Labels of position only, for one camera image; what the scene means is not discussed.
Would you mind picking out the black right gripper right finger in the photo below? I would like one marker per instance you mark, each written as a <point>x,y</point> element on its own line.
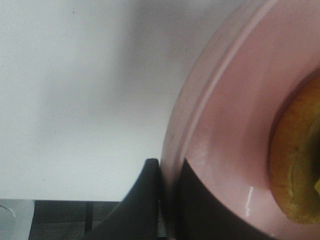
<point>200,216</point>

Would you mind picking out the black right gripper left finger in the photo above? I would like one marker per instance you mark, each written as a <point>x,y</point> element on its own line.
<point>136,216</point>

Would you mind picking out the pink round plate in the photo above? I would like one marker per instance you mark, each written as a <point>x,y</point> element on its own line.
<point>225,116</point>

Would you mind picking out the toy hamburger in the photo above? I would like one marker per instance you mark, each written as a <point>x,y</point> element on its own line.
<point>294,157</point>

